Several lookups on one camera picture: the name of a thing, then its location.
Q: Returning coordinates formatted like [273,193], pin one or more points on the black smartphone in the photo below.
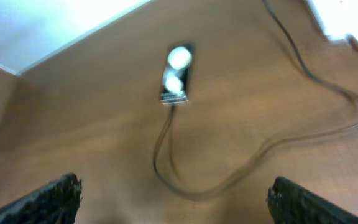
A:
[177,69]

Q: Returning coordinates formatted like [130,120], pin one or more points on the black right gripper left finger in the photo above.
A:
[56,202]

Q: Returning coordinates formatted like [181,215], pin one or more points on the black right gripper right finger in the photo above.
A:
[289,203]

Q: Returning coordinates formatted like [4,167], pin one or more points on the white power strip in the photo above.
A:
[336,18]

